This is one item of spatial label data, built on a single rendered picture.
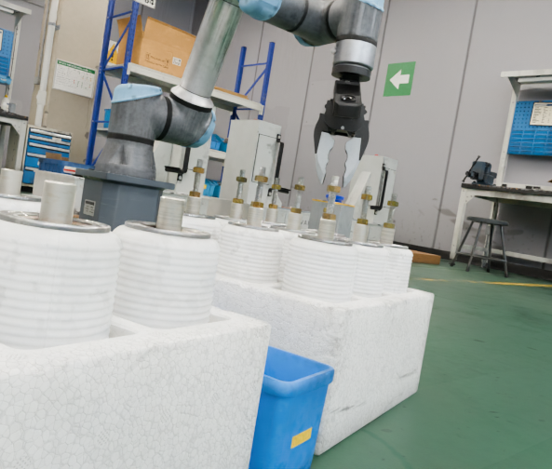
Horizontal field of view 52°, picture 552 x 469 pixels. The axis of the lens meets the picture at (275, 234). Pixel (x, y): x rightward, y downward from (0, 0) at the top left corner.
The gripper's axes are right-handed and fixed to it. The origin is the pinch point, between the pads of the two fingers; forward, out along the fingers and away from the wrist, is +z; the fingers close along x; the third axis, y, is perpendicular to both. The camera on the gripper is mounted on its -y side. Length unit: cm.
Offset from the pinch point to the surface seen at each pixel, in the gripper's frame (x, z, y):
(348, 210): -4.9, 5.1, 18.0
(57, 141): 274, -21, 485
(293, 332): 3.0, 21.6, -33.3
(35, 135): 291, -23, 470
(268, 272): 7.7, 15.9, -23.5
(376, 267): -7.6, 13.0, -19.2
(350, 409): -6.0, 31.2, -29.4
